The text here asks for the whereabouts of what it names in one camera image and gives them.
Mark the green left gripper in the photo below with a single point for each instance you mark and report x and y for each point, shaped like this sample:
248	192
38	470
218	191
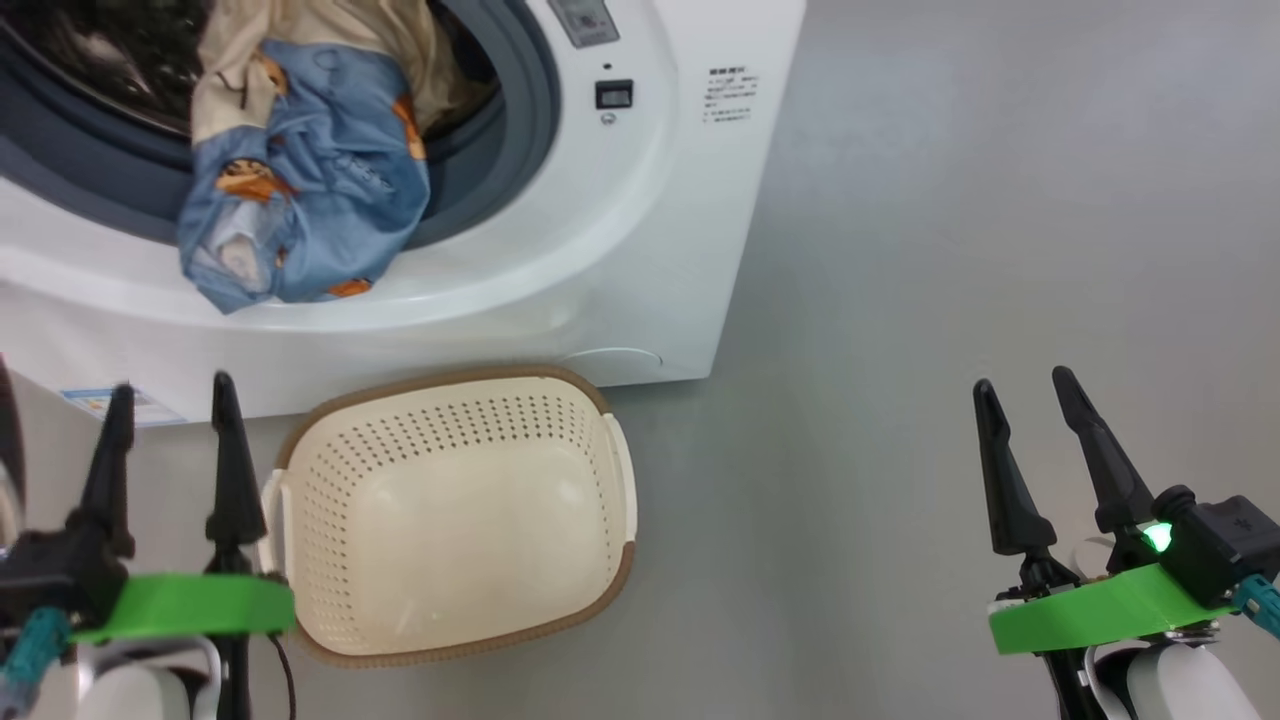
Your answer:
190	605

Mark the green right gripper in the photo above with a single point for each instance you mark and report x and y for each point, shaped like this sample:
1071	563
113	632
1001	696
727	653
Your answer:
1100	610

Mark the black round glass washer door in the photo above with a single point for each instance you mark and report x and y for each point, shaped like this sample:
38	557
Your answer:
8	420

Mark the blue garment with orange print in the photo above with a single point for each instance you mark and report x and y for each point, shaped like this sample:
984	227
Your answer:
320	180

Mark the cream garment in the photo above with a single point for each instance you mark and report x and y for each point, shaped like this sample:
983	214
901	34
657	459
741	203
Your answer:
330	25

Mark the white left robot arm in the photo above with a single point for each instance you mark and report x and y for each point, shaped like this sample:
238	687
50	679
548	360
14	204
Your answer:
130	695

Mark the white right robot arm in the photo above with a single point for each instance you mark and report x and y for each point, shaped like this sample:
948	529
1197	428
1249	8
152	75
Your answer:
1170	685

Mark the washing machine drum interior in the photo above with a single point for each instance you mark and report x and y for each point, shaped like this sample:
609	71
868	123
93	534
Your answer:
100	50

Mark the white front-load washing machine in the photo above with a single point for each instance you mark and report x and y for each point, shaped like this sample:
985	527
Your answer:
600	250

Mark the black door latch socket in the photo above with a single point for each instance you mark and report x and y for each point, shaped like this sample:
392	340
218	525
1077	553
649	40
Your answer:
614	94

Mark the blue energy label sticker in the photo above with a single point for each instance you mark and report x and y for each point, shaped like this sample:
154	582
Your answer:
150	405

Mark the cream perforated laundry basket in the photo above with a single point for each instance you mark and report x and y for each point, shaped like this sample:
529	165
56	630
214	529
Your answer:
460	540

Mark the round white filter cover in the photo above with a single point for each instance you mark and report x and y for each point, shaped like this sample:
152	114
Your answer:
620	362

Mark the printed warning text label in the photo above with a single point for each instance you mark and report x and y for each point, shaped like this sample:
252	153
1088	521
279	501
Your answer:
731	95

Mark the grey rating plate label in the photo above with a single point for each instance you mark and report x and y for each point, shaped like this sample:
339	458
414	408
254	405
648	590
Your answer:
585	20

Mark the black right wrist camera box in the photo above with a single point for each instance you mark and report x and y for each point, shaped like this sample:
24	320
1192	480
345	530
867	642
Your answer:
1225	545

